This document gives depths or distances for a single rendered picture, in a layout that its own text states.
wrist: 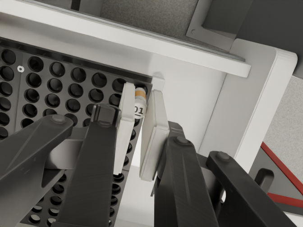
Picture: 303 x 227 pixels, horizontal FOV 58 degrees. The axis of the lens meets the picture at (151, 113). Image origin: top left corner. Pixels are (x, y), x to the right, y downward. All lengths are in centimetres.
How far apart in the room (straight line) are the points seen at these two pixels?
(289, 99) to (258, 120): 110
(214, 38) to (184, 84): 85
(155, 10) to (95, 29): 90
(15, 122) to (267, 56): 22
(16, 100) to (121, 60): 11
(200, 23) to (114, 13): 34
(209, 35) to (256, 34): 82
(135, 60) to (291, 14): 15
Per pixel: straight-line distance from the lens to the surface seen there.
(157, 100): 17
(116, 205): 30
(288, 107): 135
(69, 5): 64
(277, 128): 136
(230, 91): 29
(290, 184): 68
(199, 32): 114
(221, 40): 116
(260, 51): 25
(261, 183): 29
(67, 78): 25
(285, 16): 29
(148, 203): 37
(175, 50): 24
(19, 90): 26
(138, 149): 32
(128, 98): 15
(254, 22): 35
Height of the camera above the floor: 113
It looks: 70 degrees down
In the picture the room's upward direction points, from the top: 177 degrees clockwise
